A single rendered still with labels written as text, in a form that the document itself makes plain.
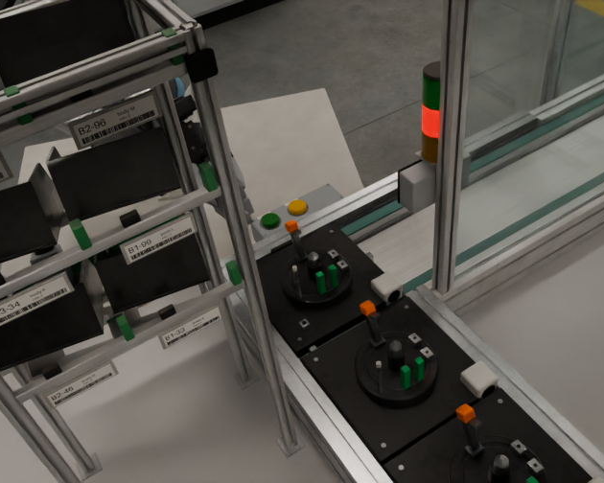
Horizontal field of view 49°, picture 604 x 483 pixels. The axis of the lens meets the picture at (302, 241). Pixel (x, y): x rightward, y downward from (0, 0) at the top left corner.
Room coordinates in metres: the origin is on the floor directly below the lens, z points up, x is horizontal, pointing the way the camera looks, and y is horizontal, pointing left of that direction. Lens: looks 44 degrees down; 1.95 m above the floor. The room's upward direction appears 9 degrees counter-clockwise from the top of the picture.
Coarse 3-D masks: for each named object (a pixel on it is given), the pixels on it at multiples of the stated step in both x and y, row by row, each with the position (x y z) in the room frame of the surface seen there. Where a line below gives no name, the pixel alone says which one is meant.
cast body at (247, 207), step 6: (240, 186) 0.85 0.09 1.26; (240, 192) 0.84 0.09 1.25; (216, 198) 0.84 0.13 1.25; (246, 198) 0.84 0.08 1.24; (246, 204) 0.84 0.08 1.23; (216, 210) 0.86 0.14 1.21; (222, 210) 0.83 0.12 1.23; (246, 210) 0.83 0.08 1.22; (252, 210) 0.84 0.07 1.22; (222, 216) 0.84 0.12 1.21; (246, 216) 0.81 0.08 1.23
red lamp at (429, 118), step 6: (426, 108) 0.84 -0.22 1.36; (426, 114) 0.84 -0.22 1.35; (432, 114) 0.83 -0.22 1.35; (438, 114) 0.83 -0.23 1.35; (426, 120) 0.84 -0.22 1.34; (432, 120) 0.83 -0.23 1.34; (438, 120) 0.83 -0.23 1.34; (426, 126) 0.84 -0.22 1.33; (432, 126) 0.83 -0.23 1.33; (438, 126) 0.83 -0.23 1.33; (426, 132) 0.84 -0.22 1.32; (432, 132) 0.83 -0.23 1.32
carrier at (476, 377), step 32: (384, 320) 0.76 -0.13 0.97; (416, 320) 0.75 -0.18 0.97; (320, 352) 0.71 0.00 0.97; (352, 352) 0.70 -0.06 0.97; (384, 352) 0.68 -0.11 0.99; (416, 352) 0.67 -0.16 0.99; (448, 352) 0.67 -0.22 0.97; (320, 384) 0.65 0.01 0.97; (352, 384) 0.63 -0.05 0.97; (384, 384) 0.61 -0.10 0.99; (416, 384) 0.60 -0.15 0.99; (448, 384) 0.61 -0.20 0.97; (480, 384) 0.58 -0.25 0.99; (352, 416) 0.57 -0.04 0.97; (384, 416) 0.57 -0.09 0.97; (416, 416) 0.56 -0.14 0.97; (448, 416) 0.55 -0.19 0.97; (384, 448) 0.51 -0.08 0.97
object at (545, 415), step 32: (416, 288) 0.83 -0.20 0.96; (448, 320) 0.75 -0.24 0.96; (256, 352) 0.78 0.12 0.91; (288, 352) 0.73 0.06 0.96; (480, 352) 0.67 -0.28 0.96; (288, 384) 0.66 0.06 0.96; (512, 384) 0.60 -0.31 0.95; (320, 416) 0.59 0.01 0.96; (544, 416) 0.53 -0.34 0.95; (320, 448) 0.57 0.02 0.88; (352, 448) 0.53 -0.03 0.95; (576, 448) 0.47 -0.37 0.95; (352, 480) 0.48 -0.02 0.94; (384, 480) 0.46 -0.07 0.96
